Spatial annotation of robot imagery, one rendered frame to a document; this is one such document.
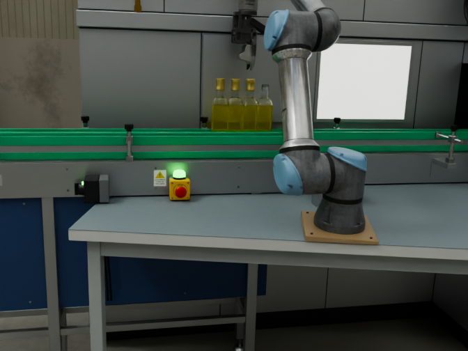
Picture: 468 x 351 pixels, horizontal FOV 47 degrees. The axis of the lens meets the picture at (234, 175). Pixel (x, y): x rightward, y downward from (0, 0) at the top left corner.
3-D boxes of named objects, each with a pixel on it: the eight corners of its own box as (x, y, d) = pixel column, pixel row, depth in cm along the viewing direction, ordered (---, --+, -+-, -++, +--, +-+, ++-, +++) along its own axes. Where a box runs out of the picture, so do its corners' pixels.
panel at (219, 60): (403, 122, 237) (411, 42, 229) (407, 122, 234) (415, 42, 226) (200, 120, 220) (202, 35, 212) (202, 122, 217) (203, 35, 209)
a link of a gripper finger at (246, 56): (238, 69, 200) (237, 45, 200) (253, 70, 201) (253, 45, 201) (240, 68, 197) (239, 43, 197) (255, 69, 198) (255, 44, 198)
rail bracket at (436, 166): (437, 175, 225) (443, 121, 219) (461, 184, 209) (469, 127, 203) (427, 175, 224) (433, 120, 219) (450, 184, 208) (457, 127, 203)
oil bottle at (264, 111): (267, 150, 215) (269, 96, 210) (271, 152, 210) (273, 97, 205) (253, 150, 214) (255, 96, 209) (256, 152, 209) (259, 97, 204)
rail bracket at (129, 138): (135, 161, 189) (134, 123, 186) (135, 166, 182) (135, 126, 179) (123, 161, 189) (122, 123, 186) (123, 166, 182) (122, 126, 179)
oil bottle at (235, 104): (239, 150, 213) (240, 96, 208) (242, 153, 208) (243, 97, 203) (224, 150, 212) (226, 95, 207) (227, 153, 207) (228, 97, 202)
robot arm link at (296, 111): (337, 191, 149) (320, 4, 155) (287, 193, 144) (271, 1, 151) (319, 196, 160) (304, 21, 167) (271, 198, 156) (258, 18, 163)
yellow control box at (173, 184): (187, 196, 194) (188, 175, 192) (190, 201, 187) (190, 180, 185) (168, 196, 193) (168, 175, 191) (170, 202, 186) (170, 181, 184)
